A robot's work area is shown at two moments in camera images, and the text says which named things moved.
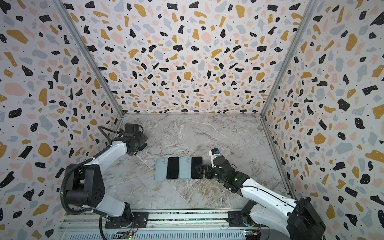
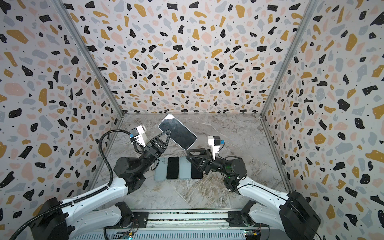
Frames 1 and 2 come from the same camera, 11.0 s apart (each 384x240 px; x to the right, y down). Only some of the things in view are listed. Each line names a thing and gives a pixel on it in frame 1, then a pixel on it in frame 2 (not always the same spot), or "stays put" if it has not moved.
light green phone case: (160, 170) stays put
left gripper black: (141, 138) to (154, 149)
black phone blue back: (172, 169) stays put
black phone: (195, 161) stays put
